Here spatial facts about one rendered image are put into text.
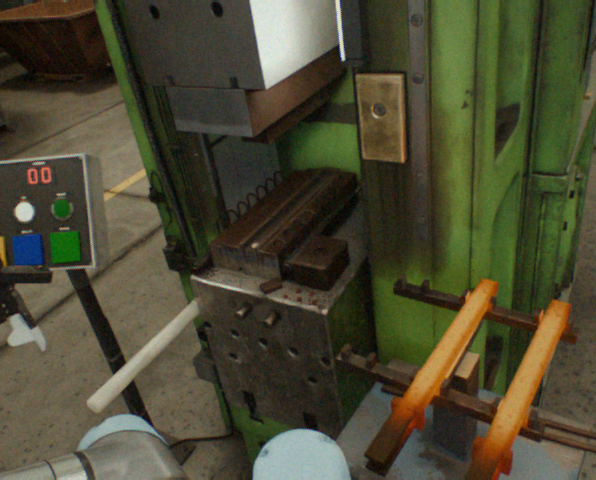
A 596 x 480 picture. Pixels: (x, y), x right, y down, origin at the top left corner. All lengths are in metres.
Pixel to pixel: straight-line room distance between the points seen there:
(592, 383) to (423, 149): 1.45
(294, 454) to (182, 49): 0.85
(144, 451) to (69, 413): 2.03
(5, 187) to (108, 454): 1.11
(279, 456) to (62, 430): 2.08
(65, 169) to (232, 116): 0.52
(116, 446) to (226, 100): 0.74
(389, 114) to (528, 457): 0.67
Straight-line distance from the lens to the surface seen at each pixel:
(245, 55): 1.05
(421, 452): 1.11
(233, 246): 1.30
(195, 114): 1.18
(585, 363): 2.42
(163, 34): 1.16
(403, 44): 1.06
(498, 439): 0.79
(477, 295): 1.00
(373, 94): 1.08
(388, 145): 1.11
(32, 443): 2.53
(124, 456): 0.53
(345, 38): 1.06
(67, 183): 1.47
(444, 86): 1.06
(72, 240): 1.46
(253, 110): 1.10
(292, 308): 1.21
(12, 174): 1.56
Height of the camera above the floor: 1.66
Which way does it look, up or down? 32 degrees down
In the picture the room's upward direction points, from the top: 10 degrees counter-clockwise
